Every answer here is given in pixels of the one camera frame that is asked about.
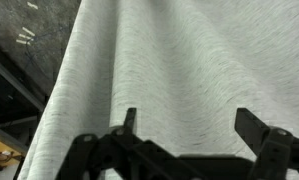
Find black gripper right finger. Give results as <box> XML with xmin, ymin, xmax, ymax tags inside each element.
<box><xmin>234</xmin><ymin>107</ymin><xmax>299</xmax><ymax>180</ymax></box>

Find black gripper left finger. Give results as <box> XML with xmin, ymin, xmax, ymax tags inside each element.
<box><xmin>55</xmin><ymin>107</ymin><xmax>203</xmax><ymax>180</ymax></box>

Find grey textured curtain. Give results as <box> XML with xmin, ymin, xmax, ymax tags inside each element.
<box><xmin>17</xmin><ymin>0</ymin><xmax>299</xmax><ymax>180</ymax></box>

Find white floor tape strip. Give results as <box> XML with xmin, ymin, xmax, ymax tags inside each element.
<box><xmin>15</xmin><ymin>39</ymin><xmax>32</xmax><ymax>46</ymax></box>
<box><xmin>18</xmin><ymin>33</ymin><xmax>34</xmax><ymax>42</ymax></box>
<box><xmin>21</xmin><ymin>26</ymin><xmax>36</xmax><ymax>37</ymax></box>
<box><xmin>26</xmin><ymin>1</ymin><xmax>39</xmax><ymax>10</ymax></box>

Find black metal frame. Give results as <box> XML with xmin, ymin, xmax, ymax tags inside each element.
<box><xmin>0</xmin><ymin>43</ymin><xmax>50</xmax><ymax>134</ymax></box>

